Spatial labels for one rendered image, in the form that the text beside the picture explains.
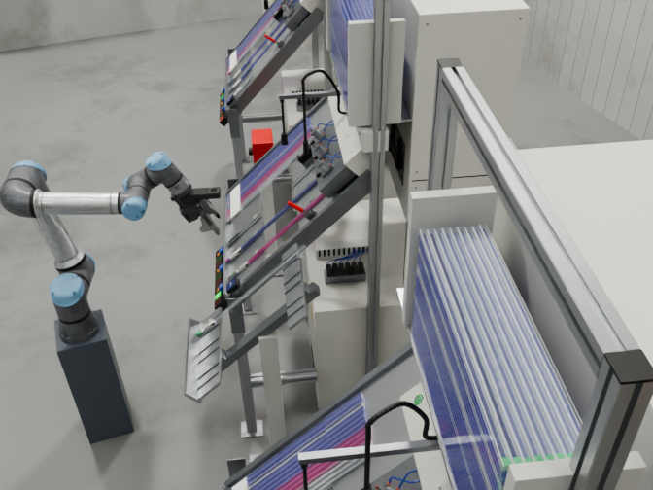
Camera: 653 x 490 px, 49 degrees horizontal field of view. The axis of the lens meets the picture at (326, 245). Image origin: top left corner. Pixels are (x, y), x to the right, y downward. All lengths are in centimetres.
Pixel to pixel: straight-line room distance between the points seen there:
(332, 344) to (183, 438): 77
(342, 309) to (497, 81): 100
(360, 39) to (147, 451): 188
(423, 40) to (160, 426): 193
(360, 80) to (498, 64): 42
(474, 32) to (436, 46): 11
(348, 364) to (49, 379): 141
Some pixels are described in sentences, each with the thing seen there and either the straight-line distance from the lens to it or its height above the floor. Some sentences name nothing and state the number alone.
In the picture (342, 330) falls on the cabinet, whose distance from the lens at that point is 273.
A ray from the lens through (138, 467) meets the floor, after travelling 307.
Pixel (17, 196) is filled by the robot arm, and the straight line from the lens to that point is 251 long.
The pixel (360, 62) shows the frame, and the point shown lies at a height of 159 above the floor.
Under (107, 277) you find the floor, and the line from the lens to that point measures 396.
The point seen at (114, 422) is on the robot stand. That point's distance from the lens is 312.
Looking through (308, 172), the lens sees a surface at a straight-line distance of 264.
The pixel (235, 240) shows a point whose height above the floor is 75.
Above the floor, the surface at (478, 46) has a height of 162.
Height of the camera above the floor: 244
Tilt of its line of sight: 38 degrees down
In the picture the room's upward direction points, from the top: 1 degrees counter-clockwise
